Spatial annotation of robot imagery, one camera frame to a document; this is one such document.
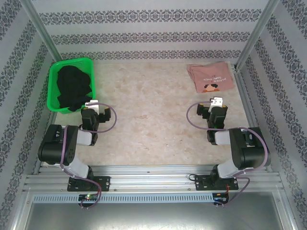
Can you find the black t-shirt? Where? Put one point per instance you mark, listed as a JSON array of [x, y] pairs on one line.
[[72, 83]]

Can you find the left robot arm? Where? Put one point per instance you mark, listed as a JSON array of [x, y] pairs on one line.
[[55, 148]]

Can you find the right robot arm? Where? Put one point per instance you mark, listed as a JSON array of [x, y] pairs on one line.
[[251, 153]]

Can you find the pink folded t-shirt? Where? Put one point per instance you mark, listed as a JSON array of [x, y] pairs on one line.
[[211, 74]]

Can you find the green plastic basket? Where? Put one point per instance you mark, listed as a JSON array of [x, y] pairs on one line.
[[51, 79]]

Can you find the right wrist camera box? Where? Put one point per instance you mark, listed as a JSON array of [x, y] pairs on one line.
[[216, 101]]

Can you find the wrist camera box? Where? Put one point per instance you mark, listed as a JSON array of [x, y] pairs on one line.
[[216, 101], [93, 106]]

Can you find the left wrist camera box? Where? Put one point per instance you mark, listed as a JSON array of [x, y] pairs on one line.
[[93, 106]]

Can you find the aluminium side rail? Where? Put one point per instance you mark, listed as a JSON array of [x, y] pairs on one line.
[[247, 100], [51, 118]]

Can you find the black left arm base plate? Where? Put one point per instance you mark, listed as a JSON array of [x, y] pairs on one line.
[[105, 183]]

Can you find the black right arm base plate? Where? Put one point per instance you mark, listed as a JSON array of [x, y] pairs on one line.
[[200, 184]]

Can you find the aluminium mounting rail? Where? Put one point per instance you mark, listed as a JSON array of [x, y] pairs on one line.
[[153, 177]]

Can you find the aluminium frame post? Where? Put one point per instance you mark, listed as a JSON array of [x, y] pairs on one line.
[[43, 31], [257, 31]]

